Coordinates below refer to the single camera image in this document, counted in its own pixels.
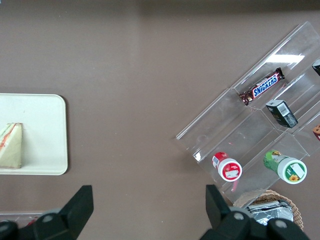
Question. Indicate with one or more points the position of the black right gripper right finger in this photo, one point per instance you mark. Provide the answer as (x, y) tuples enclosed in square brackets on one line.
[(222, 220)]

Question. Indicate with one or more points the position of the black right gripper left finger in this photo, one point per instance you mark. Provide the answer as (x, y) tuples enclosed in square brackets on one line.
[(72, 215)]

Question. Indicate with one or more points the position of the triangular sandwich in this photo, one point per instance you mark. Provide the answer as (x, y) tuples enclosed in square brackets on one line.
[(12, 147)]

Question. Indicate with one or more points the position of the light tan wicker basket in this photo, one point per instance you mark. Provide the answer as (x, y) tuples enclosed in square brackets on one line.
[(296, 212)]

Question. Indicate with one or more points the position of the cream rectangular serving tray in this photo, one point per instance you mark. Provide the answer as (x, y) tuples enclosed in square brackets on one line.
[(42, 130)]

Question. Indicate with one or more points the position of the silver foil package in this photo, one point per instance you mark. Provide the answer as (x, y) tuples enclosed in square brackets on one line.
[(267, 212)]

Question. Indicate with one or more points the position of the red snack can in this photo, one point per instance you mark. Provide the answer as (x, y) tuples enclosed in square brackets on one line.
[(228, 168)]

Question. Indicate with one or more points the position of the clear acrylic bottle rack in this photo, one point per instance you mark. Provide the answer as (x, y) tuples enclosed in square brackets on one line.
[(15, 215)]

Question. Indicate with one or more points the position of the green snack can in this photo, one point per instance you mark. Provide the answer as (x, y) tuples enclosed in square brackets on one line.
[(287, 167)]

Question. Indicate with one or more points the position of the clear acrylic stepped stand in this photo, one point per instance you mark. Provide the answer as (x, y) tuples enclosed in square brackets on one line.
[(225, 120)]

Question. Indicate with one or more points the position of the small black carton with barcode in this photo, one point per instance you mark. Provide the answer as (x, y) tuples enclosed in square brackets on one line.
[(281, 113)]

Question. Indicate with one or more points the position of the cookie box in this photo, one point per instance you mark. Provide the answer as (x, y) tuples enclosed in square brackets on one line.
[(316, 132)]

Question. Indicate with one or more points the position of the snickers chocolate bar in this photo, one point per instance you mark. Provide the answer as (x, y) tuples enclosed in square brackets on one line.
[(262, 86)]

